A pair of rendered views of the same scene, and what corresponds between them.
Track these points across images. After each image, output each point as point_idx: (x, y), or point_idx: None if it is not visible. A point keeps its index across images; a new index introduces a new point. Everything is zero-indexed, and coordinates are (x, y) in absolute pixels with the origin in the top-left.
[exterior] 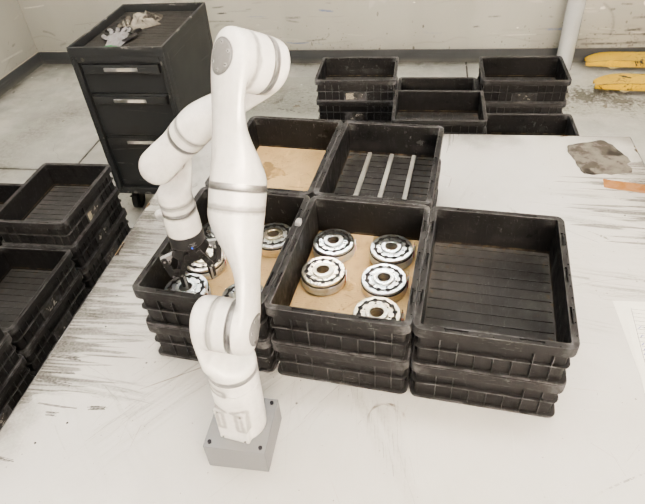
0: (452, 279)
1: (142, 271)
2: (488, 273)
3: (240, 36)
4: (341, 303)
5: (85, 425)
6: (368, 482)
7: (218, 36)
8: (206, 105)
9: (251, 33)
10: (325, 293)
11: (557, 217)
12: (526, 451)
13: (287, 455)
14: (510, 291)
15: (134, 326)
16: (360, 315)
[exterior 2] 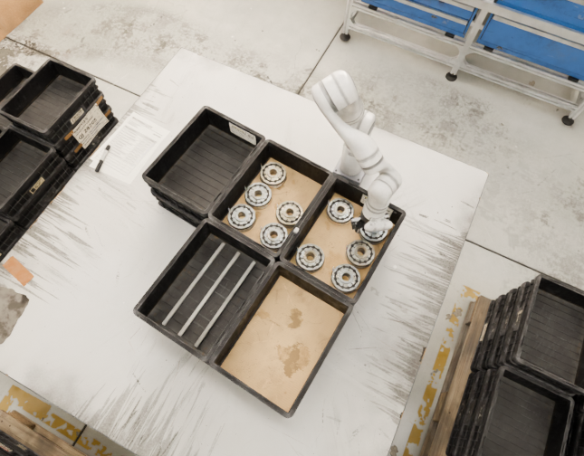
0: (217, 191)
1: (400, 223)
2: (196, 187)
3: (341, 70)
4: (285, 195)
5: (427, 207)
6: (302, 141)
7: (352, 81)
8: (359, 130)
9: (334, 75)
10: None
11: (143, 177)
12: None
13: (332, 162)
14: (194, 172)
15: (406, 266)
16: (282, 175)
